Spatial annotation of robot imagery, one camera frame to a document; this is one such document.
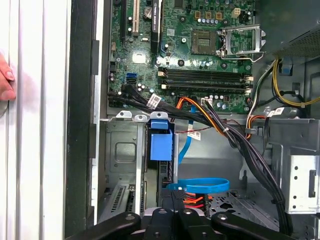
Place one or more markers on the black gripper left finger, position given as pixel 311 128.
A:
pixel 160 225

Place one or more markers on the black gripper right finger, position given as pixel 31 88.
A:
pixel 195 225

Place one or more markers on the hard disk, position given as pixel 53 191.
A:
pixel 161 147

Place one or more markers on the metal disk bay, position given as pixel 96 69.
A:
pixel 125 150

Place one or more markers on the person's hand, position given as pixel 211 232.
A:
pixel 6 82

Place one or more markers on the metal drive cage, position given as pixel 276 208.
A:
pixel 300 175

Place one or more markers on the RAM slot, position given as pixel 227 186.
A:
pixel 202 83
pixel 202 71
pixel 202 89
pixel 202 76

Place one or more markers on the black PC case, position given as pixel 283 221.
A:
pixel 80 100

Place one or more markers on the locking lever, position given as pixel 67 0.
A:
pixel 247 58

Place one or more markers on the green motherboard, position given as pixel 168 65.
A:
pixel 180 50

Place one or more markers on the CPU socket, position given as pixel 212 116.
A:
pixel 203 42

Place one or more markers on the black graphics card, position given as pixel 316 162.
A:
pixel 155 25

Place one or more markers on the metal socket cover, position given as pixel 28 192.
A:
pixel 240 27

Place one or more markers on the black expansion slot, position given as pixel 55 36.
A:
pixel 123 20

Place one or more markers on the white expansion slot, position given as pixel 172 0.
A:
pixel 136 17

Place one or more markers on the grey power supply unit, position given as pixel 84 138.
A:
pixel 287 20

